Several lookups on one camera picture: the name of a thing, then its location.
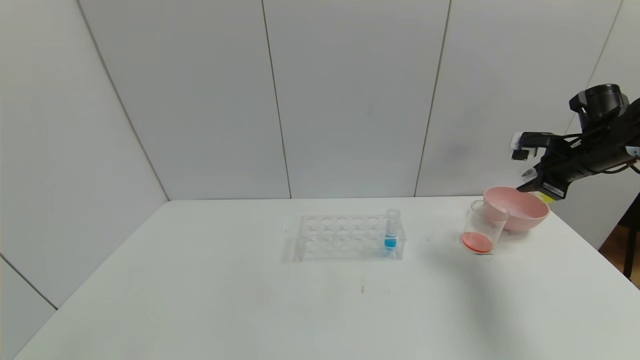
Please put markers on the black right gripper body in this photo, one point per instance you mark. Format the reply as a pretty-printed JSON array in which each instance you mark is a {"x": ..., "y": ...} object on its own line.
[{"x": 550, "y": 185}]

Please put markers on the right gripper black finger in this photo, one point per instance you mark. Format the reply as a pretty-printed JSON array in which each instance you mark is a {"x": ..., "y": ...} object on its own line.
[
  {"x": 530, "y": 172},
  {"x": 530, "y": 187}
]

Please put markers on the test tube with yellow pigment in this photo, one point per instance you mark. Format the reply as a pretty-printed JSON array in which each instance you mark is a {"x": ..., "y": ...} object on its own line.
[{"x": 546, "y": 197}]

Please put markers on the clear glass beaker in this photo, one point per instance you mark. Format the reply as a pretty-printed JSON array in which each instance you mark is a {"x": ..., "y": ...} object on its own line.
[{"x": 477, "y": 241}]

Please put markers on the test tube with blue pigment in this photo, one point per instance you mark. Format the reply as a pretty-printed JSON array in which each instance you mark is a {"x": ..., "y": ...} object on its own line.
[{"x": 390, "y": 242}]

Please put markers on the clear plastic test tube rack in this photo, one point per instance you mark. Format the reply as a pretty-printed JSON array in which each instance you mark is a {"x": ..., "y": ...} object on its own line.
[{"x": 345, "y": 245}]

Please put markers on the pink plastic bowl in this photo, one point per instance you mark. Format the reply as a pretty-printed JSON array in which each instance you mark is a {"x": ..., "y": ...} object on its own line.
[{"x": 515, "y": 212}]

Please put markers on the dark furniture beside table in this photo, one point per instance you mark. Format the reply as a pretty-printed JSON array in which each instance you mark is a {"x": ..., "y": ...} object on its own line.
[{"x": 632, "y": 250}]

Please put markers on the black and white wrist camera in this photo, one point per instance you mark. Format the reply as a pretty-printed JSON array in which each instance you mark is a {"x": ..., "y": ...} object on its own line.
[{"x": 530, "y": 142}]

